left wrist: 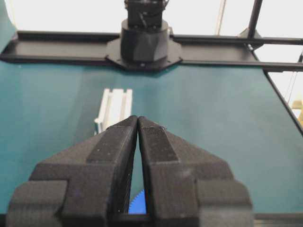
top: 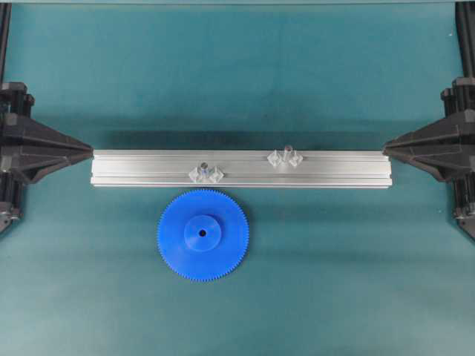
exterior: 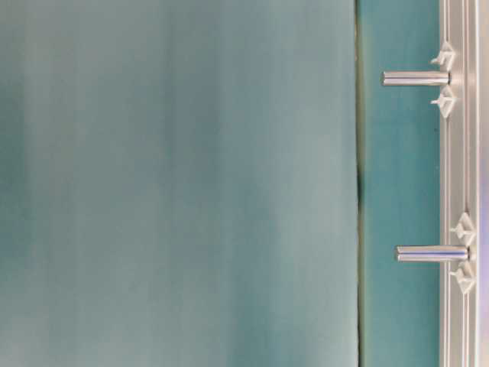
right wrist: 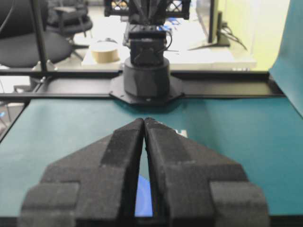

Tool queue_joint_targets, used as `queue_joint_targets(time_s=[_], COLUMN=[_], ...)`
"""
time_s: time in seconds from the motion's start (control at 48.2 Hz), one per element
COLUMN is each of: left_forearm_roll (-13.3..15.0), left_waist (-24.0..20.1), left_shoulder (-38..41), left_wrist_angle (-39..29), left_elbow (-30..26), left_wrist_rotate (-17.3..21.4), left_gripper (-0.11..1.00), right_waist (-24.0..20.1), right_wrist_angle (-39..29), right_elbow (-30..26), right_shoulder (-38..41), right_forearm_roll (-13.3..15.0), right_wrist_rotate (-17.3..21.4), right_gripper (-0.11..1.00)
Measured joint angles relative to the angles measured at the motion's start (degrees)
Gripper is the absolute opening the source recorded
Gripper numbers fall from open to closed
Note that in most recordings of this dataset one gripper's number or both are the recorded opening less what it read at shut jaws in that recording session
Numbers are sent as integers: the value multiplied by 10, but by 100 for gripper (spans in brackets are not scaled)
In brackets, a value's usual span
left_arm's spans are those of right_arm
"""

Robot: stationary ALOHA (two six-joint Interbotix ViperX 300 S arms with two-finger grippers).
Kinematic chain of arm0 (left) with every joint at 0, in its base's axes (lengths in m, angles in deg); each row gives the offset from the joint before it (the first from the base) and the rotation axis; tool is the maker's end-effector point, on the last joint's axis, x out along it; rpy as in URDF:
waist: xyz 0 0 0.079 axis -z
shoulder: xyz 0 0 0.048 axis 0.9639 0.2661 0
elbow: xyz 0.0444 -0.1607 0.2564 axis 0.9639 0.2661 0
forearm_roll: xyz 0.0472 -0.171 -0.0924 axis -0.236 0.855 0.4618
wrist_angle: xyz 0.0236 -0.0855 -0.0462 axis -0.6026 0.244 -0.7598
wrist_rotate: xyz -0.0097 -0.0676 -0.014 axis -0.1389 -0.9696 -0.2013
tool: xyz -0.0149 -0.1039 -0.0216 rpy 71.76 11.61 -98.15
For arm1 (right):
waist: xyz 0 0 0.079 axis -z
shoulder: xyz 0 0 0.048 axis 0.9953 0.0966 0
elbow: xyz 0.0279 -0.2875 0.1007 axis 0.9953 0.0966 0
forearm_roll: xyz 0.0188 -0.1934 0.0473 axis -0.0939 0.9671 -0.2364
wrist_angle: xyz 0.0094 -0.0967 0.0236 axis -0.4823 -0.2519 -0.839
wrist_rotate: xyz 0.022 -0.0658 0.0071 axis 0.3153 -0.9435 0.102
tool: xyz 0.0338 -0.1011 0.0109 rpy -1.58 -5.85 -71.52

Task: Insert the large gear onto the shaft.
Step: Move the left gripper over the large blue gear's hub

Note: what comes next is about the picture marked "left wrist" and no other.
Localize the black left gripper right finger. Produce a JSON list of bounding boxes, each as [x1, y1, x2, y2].
[[138, 116, 253, 227]]

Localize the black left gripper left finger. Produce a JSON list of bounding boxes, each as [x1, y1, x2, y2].
[[6, 115, 138, 227]]

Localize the large blue plastic gear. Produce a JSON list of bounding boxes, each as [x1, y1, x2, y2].
[[128, 190, 146, 214]]

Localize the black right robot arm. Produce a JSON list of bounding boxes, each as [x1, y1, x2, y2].
[[107, 0, 254, 227]]

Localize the silver aluminium extrusion rail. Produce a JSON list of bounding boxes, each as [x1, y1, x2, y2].
[[94, 88, 133, 135]]

